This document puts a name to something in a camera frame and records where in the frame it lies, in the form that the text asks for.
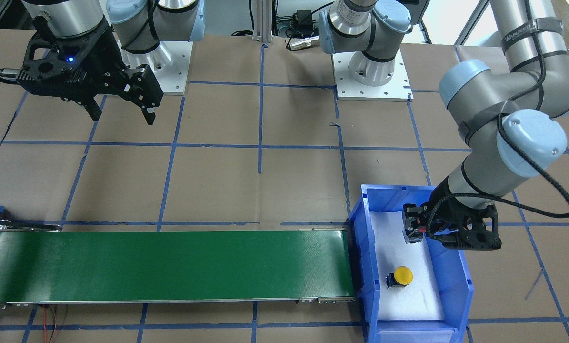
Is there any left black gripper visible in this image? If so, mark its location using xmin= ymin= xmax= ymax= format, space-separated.
xmin=402 ymin=185 xmax=502 ymax=251

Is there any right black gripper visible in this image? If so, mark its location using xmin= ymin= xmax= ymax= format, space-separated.
xmin=0 ymin=16 xmax=164 ymax=125

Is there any yellow push button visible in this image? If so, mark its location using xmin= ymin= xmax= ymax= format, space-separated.
xmin=386 ymin=266 xmax=414 ymax=289

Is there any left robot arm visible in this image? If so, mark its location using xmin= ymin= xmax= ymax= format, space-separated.
xmin=402 ymin=0 xmax=569 ymax=251

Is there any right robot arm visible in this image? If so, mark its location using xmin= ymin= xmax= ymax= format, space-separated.
xmin=0 ymin=0 xmax=205 ymax=125

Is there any white foam pad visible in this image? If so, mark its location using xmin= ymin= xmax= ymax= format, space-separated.
xmin=370 ymin=211 xmax=445 ymax=321

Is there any blue source bin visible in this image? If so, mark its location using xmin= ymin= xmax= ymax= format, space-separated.
xmin=349 ymin=184 xmax=474 ymax=343

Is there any green conveyor belt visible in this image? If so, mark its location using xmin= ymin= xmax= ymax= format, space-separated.
xmin=0 ymin=229 xmax=355 ymax=304

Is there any black power adapter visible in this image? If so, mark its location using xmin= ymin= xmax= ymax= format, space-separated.
xmin=293 ymin=10 xmax=313 ymax=29

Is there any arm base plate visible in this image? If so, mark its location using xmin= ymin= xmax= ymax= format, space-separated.
xmin=120 ymin=41 xmax=194 ymax=95
xmin=332 ymin=50 xmax=413 ymax=101

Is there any aluminium frame post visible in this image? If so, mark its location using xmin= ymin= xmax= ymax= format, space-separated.
xmin=250 ymin=0 xmax=275 ymax=46

